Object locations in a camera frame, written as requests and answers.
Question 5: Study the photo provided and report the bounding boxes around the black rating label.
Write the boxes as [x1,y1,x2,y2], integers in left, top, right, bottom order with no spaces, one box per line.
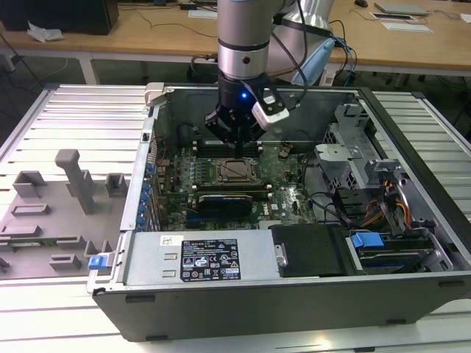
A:
[180,238,240,283]

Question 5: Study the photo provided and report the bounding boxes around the white crumpled paper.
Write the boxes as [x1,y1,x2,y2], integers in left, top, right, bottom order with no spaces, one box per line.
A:
[26,20,66,44]

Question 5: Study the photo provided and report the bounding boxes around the black box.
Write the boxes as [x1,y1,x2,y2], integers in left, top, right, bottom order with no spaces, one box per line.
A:
[0,0,121,37]

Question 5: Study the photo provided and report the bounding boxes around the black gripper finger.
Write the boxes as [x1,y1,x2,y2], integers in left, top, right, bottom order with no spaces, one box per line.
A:
[240,132,263,160]
[204,109,243,160]

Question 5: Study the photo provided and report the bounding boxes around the grey parts rack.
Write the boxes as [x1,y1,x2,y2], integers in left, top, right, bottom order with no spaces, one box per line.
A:
[0,149,132,283]

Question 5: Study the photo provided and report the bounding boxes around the green RAM stick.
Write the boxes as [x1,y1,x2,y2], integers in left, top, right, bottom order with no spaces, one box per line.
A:
[0,238,60,246]

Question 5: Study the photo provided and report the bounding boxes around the CPU socket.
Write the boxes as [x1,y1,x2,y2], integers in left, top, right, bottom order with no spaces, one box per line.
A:
[211,156,261,185]

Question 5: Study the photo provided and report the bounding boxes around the green motherboard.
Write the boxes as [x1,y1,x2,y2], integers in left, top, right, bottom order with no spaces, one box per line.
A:
[154,141,321,231]

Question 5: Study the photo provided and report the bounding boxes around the grey case handle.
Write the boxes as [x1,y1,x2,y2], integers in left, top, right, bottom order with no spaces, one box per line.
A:
[144,82,167,108]

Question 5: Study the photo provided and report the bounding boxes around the blue card retainer row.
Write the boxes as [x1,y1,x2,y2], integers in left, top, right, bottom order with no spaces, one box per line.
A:
[136,163,155,228]

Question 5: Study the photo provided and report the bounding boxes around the hard disk in blue carrier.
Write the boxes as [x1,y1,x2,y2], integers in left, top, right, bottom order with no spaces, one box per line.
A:
[345,230,437,276]

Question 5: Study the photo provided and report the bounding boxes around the black graphics card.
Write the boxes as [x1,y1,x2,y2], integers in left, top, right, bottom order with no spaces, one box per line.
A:
[197,193,255,222]

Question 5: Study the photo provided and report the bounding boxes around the black disk bay cover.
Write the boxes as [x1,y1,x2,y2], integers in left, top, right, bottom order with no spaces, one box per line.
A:
[270,224,347,279]

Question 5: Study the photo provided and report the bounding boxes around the orange and yellow wires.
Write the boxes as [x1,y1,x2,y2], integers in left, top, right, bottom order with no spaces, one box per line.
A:
[362,178,412,229]

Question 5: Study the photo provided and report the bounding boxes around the blue cable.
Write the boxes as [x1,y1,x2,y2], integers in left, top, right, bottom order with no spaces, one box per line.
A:
[333,35,358,76]

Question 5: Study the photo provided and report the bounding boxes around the dark grey PC case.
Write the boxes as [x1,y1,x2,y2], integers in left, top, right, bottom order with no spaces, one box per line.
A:
[86,82,471,343]

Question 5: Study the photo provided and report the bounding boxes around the grey flat device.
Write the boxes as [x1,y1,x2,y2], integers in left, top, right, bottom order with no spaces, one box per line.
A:
[373,1,431,18]

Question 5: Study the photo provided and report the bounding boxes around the wooden desk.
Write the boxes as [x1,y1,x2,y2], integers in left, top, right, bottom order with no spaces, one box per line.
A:
[0,0,471,78]

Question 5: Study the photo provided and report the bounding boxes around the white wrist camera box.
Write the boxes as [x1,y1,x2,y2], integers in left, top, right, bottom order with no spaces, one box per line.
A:
[251,88,291,130]

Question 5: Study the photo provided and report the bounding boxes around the grey power supply unit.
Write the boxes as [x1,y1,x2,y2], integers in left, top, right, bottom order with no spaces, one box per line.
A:
[123,230,288,287]

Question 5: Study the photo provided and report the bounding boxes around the black RAM slot bank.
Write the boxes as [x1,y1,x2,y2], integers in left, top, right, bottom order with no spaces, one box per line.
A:
[191,140,263,157]
[193,182,273,198]

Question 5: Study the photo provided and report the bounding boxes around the silver CPU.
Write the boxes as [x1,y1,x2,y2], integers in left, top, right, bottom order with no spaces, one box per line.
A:
[222,163,252,180]

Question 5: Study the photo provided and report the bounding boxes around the silver metal drive cage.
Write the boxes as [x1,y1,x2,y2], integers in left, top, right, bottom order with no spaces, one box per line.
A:
[314,102,408,196]

